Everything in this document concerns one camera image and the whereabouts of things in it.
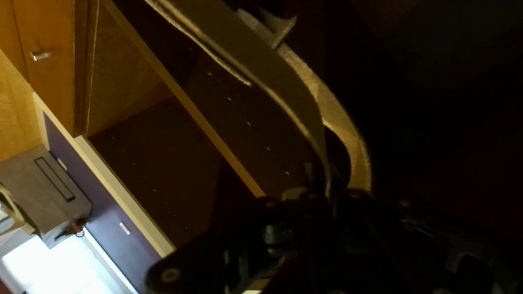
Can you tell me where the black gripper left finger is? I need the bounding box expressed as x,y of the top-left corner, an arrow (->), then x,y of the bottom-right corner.
144,188 -> 331,294

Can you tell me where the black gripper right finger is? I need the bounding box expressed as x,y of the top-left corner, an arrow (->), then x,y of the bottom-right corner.
334,188 -> 523,294

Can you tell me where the brown wooden shelf cabinet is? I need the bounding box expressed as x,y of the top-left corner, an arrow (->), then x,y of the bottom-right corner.
0,0 -> 523,294

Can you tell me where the grey box with slot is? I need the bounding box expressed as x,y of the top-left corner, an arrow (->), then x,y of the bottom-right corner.
0,147 -> 95,248

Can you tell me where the wooden cabinet door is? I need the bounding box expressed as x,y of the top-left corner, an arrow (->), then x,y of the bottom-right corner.
10,0 -> 79,136

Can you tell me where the small metal door knob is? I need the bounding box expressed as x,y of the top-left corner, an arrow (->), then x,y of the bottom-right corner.
30,48 -> 54,62

